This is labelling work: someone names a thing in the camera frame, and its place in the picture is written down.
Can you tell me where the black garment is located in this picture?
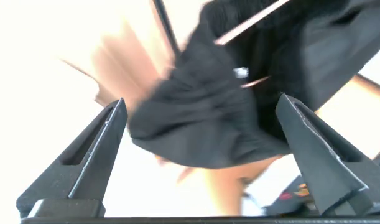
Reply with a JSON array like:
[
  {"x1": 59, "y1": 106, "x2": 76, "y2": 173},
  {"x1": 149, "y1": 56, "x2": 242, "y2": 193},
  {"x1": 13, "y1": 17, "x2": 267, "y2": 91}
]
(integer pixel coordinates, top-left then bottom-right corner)
[{"x1": 127, "y1": 0, "x2": 380, "y2": 170}]

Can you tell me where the pink clothes hanger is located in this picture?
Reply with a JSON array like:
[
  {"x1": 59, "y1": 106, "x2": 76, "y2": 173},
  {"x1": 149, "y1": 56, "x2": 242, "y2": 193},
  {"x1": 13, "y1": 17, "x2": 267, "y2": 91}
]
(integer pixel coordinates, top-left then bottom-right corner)
[{"x1": 213, "y1": 0, "x2": 290, "y2": 89}]

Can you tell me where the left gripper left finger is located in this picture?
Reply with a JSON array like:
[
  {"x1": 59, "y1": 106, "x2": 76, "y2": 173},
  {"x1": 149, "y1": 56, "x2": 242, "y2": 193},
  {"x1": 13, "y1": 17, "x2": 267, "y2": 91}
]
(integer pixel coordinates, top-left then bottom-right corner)
[{"x1": 16, "y1": 98, "x2": 129, "y2": 218}]

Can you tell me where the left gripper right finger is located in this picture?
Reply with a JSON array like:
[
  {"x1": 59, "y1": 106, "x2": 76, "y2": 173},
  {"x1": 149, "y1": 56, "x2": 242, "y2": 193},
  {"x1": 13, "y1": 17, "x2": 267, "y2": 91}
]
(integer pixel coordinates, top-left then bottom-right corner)
[{"x1": 275, "y1": 93, "x2": 380, "y2": 217}]

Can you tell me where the black clothes rack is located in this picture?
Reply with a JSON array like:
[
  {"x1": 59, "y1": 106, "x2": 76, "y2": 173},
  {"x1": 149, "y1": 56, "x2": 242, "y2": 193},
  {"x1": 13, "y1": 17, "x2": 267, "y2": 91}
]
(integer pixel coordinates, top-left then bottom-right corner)
[{"x1": 151, "y1": 0, "x2": 182, "y2": 57}]

